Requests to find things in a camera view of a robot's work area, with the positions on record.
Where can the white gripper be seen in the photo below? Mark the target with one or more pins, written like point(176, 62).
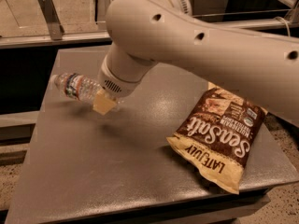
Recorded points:
point(114, 83)

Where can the clear plastic water bottle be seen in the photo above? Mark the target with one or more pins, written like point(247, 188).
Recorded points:
point(76, 86)

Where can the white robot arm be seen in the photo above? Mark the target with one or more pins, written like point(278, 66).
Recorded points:
point(259, 67)

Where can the brown sea salt chip bag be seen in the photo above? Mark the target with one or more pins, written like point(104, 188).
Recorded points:
point(218, 135)

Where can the left metal rail bracket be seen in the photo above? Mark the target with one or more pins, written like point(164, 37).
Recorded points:
point(55, 28)

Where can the horizontal metal rail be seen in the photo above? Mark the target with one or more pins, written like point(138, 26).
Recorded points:
point(90, 39)

